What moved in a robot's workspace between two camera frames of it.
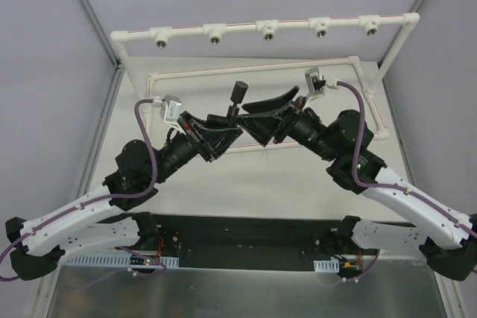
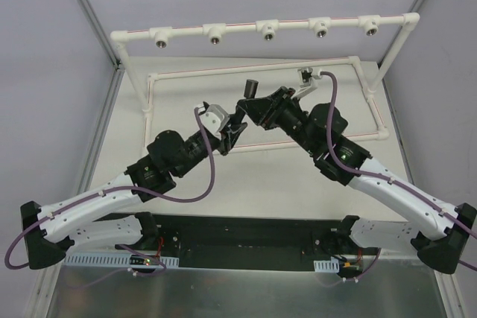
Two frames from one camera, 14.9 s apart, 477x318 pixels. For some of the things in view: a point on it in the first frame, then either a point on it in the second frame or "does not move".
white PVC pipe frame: (162, 36) does not move
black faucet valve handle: (239, 91) to (250, 88)
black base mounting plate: (241, 237) does not move
